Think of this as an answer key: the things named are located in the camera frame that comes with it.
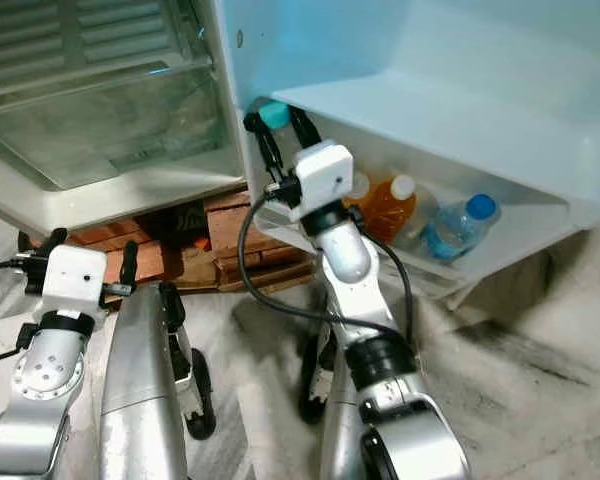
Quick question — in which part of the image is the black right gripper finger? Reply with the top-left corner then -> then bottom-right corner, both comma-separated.
285,103 -> 323,151
243,110 -> 286,186

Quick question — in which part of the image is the white fridge cabinet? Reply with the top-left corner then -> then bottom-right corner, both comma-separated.
0,0 -> 246,239

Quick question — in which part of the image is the silver fridge door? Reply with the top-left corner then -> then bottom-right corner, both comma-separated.
208,0 -> 600,301

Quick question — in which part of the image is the white slatted fridge shelf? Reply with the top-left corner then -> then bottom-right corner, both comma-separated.
0,0 -> 206,111

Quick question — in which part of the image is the red clay brick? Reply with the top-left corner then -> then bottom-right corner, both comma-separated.
210,210 -> 291,263
65,222 -> 141,251
220,255 -> 316,293
205,190 -> 247,213

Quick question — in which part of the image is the black item with white print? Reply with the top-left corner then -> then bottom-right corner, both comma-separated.
135,203 -> 211,246

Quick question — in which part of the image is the orange juice bottle white cap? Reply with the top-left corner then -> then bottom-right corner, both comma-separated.
345,172 -> 419,243

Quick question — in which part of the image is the clear crisper drawer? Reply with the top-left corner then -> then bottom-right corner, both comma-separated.
0,68 -> 221,193

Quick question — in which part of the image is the water bottle with blue cap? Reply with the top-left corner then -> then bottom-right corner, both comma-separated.
418,193 -> 499,264

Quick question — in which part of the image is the silver right robot leg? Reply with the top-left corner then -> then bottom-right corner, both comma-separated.
298,320 -> 371,480

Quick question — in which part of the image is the white door shelf bin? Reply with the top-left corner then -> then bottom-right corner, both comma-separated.
235,190 -> 591,301

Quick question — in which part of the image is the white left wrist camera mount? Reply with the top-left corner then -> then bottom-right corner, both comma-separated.
40,245 -> 109,323

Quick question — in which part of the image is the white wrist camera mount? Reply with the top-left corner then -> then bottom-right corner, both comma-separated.
288,140 -> 355,211
40,245 -> 109,323

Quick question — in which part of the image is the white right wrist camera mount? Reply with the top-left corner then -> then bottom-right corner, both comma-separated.
288,140 -> 355,211

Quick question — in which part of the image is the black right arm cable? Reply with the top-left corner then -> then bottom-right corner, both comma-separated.
237,190 -> 416,346

